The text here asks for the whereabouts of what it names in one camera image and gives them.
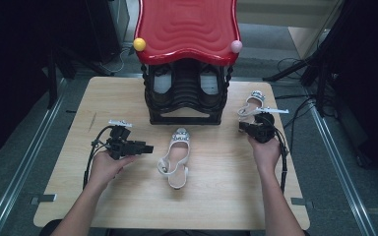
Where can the person's left hand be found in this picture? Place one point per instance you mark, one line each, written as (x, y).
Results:
(106, 170)

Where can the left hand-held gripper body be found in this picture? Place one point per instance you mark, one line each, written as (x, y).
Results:
(119, 146)

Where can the red and black shoe rack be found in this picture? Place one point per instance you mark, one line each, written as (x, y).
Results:
(187, 29)

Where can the grey table bracket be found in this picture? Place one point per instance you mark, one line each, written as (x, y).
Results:
(42, 199)
(301, 202)

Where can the black metal stand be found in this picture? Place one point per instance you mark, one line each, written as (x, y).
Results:
(51, 85)

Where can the light wooden panel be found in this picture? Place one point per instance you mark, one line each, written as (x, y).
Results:
(303, 39)

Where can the person's right hand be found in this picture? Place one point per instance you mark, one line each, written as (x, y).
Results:
(265, 155)

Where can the black leather shoe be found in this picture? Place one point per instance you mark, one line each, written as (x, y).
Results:
(161, 95)
(210, 96)

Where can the black tripod stand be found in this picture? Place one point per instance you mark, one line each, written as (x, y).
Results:
(322, 91)

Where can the dark curtain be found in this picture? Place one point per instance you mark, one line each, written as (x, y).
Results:
(370, 82)
(10, 65)

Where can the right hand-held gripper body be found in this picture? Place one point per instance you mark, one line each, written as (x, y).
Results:
(262, 128)

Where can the person's dark clothing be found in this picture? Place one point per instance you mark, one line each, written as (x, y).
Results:
(46, 229)

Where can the metal floor rail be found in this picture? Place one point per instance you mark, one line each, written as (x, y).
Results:
(24, 164)
(339, 165)

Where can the dark cabinet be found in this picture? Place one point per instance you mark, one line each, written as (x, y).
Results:
(105, 29)

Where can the white slingback heel shoe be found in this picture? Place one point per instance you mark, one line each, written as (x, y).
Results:
(177, 154)
(252, 105)

